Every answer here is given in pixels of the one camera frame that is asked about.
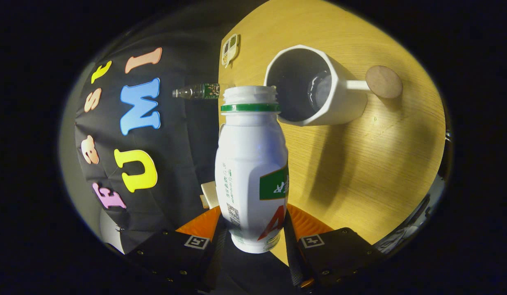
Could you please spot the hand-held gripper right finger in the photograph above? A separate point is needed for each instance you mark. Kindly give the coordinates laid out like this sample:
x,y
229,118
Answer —
x,y
339,254

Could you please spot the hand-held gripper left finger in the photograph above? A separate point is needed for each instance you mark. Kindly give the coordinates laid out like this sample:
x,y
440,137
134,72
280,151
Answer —
x,y
175,258

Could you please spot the white juice bottle green label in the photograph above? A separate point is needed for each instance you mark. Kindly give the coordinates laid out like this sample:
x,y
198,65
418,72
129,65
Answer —
x,y
249,164

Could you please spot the clear plastic water bottle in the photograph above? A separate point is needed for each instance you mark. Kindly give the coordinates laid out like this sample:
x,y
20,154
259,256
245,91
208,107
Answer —
x,y
200,91

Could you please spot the white toaster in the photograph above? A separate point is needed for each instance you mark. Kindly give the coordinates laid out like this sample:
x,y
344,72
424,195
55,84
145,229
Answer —
x,y
211,193

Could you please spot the wooden table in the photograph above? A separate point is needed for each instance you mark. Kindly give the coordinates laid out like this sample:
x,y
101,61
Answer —
x,y
368,176

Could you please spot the white divided snack dish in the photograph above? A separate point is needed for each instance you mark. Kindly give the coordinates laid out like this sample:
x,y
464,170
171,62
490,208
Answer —
x,y
231,49

